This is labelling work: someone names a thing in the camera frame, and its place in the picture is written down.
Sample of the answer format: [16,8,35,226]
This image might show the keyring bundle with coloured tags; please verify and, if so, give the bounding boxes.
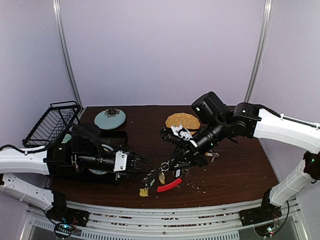
[139,162,183,198]

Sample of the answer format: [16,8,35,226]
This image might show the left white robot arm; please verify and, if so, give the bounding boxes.
[0,123,150,222]

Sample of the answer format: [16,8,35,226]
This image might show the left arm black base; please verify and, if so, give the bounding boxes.
[44,191,90,239]

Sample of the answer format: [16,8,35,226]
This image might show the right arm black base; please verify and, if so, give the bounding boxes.
[238,189,290,240]

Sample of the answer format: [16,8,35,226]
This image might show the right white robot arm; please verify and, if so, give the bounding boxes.
[161,91,320,221]

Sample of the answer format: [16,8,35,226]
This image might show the keys with yellow tag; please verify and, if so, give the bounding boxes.
[205,150,220,163]

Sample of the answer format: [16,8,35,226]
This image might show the yellow dotted plate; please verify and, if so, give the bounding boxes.
[165,112,201,134]

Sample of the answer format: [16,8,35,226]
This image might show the light blue flower plate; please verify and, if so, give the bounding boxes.
[94,108,126,130]

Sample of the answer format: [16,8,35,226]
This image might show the light green bowl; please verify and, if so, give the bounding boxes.
[61,133,72,144]

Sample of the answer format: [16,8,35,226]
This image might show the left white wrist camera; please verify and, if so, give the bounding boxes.
[113,150,128,172]

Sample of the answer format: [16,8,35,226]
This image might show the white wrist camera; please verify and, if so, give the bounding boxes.
[113,150,128,172]
[160,124,193,145]

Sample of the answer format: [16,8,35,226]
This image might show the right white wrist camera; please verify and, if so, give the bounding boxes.
[160,124,193,145]

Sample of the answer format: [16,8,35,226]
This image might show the black wire dish rack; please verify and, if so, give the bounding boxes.
[22,100,130,188]

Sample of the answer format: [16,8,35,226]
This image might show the aluminium slotted front rail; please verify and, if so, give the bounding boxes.
[24,197,307,240]

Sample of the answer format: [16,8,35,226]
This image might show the right aluminium frame post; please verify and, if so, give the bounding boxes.
[244,0,274,103]

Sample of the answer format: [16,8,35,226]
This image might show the aluminium frame post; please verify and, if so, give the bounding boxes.
[244,0,274,103]
[52,0,84,110]

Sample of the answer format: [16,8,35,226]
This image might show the left aluminium frame post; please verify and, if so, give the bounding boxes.
[52,0,84,110]

